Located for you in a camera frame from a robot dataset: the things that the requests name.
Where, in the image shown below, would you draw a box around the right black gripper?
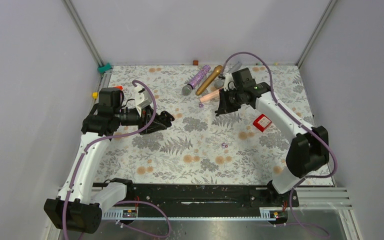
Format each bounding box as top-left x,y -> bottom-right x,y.
217,86 -> 244,115

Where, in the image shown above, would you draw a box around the black earbud charging case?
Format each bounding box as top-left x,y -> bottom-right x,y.
159,110 -> 175,128

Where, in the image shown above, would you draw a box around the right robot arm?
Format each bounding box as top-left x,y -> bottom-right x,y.
215,68 -> 330,206

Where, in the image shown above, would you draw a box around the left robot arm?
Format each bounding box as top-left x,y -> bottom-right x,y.
43,85 -> 175,234

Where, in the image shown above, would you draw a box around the purple earbuds near front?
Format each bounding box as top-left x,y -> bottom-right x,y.
221,142 -> 229,149

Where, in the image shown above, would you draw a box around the pink microphone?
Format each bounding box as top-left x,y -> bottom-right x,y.
199,89 -> 220,103

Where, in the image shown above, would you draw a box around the grey microphone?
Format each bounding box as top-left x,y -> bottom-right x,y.
214,61 -> 242,89

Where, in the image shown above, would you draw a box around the gold microphone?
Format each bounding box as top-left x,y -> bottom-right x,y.
195,65 -> 223,96

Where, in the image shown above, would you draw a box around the red plastic box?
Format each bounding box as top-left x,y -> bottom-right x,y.
252,114 -> 272,132

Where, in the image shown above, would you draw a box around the purple glitter microphone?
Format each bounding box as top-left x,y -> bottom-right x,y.
181,65 -> 211,96

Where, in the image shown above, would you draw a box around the floral patterned table mat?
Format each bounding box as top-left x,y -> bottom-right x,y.
90,64 -> 334,186

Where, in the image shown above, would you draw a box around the teal corner clamp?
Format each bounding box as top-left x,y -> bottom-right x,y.
97,62 -> 113,74

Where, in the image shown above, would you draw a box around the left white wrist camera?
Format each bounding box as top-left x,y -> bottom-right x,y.
134,85 -> 153,116

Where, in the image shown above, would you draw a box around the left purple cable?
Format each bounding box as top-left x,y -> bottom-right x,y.
61,79 -> 158,240

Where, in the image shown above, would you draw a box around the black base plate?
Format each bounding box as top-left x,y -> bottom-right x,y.
115,182 -> 300,219

